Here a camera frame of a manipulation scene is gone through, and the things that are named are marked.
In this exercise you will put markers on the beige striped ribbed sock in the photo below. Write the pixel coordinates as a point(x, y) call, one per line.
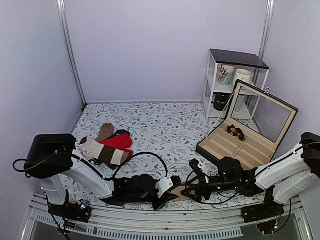
point(177, 191)

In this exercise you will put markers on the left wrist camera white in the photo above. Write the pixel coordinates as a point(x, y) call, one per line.
point(163, 185)

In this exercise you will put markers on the aluminium front rail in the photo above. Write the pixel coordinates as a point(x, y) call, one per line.
point(188, 220)

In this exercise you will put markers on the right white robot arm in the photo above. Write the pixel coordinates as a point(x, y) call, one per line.
point(288, 175)

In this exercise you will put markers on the brown argyle rolled sock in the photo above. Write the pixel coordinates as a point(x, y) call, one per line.
point(235, 132)

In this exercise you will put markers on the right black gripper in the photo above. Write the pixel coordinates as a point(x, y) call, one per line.
point(198, 187)

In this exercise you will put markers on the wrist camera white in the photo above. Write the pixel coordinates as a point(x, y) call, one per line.
point(163, 185)
point(202, 172)

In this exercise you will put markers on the white frame glass shelf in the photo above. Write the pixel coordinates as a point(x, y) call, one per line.
point(248, 61)

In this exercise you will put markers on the floral tablecloth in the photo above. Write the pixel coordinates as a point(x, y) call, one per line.
point(164, 135)

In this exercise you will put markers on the pale green mug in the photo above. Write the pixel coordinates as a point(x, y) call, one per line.
point(241, 100)

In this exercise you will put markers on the floral pattern mug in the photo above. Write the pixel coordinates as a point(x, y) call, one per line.
point(225, 74)

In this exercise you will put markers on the dark green sock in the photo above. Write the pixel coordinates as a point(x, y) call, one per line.
point(120, 132)

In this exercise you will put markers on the black mug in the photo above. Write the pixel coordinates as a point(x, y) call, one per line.
point(220, 101)

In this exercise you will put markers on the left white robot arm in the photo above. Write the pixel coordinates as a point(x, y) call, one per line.
point(52, 155)

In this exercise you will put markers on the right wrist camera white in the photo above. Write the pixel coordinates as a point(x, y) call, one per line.
point(202, 172)

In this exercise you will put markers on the cream white mug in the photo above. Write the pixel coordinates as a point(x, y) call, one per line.
point(242, 75)

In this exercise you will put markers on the tan brown sock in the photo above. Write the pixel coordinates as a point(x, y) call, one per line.
point(106, 131)

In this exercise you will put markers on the brown beige block sock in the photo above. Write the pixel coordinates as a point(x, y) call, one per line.
point(101, 154)

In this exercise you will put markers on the black compartment organizer box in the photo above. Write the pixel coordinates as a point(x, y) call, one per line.
point(264, 120)

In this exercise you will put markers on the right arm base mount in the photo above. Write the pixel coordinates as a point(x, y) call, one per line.
point(268, 209)

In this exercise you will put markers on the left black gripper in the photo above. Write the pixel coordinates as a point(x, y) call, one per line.
point(165, 199)

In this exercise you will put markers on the red sock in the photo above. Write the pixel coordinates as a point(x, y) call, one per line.
point(122, 142)

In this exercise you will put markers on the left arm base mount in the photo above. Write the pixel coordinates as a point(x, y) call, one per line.
point(79, 211)

